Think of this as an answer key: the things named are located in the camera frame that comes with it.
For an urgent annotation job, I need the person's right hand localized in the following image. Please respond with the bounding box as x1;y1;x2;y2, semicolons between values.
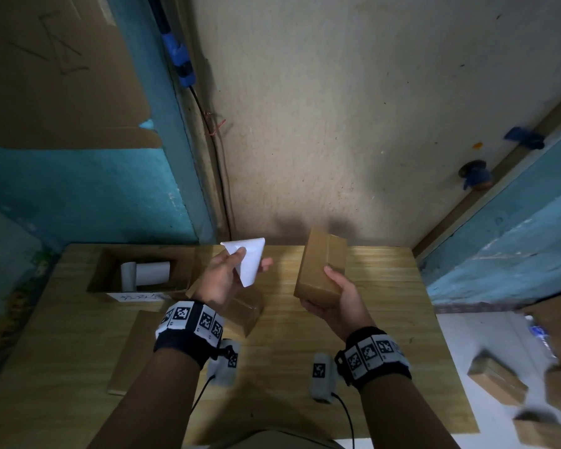
299;266;377;343

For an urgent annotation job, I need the person's left hand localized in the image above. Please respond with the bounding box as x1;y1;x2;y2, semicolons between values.
194;248;274;312

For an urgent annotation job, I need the white paper label sheet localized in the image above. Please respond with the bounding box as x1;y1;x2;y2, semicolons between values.
220;237;266;288

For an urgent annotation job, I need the person's left forearm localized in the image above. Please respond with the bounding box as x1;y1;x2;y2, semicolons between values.
87;346;203;449

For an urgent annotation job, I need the person's right forearm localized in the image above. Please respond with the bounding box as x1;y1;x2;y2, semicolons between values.
359;373;463;449

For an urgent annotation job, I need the left marker wristband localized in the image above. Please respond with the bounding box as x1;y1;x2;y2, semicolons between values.
153;300;225;370

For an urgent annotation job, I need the marker wristband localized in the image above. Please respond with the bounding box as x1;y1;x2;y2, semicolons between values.
153;300;225;370
335;326;412;391

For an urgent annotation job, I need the right marker wristband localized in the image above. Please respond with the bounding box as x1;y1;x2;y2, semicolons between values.
335;326;412;391

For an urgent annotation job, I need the white paper roll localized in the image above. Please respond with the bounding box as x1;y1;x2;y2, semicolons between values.
136;261;171;287
120;262;139;292

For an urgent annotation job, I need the white handwritten label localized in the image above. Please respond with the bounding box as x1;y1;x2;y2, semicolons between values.
106;291;167;304

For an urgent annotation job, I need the open cardboard box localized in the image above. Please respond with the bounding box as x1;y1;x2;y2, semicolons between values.
86;248;198;304

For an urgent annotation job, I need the flat cardboard piece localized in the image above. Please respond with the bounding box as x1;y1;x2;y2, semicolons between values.
107;310;169;396

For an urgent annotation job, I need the person's beige clothing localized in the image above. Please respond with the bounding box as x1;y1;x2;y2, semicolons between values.
181;427;348;449

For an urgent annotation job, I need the large brown cardboard carton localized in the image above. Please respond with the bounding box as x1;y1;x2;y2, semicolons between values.
523;289;561;372

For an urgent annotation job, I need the blue tape piece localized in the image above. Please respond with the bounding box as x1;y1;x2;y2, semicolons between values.
503;126;546;150

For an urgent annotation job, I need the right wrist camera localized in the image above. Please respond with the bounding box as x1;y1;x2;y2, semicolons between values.
309;353;340;404

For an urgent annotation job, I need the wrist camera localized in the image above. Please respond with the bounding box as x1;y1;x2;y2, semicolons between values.
208;339;239;387
309;353;340;404

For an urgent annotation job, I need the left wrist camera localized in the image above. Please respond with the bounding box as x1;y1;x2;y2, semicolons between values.
208;339;239;387

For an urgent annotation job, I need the black wall cable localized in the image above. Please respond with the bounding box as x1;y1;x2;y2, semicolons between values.
189;85;236;242

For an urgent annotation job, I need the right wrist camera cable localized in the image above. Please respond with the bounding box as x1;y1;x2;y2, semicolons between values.
331;393;357;449

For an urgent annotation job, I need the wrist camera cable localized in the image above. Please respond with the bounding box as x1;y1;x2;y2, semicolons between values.
331;393;357;449
191;374;217;413

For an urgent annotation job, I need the red wire tie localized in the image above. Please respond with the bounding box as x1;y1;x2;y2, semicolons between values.
204;111;228;136

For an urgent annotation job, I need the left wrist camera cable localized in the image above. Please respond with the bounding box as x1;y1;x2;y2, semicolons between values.
191;374;217;413

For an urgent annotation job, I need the wooden wall strip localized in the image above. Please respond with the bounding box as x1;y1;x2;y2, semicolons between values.
411;83;561;258

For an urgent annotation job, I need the blue cable connector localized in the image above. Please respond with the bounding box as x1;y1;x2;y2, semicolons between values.
161;31;197;88

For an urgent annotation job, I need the large cardboard wall sheet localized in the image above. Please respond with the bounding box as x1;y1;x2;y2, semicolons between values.
0;0;165;150

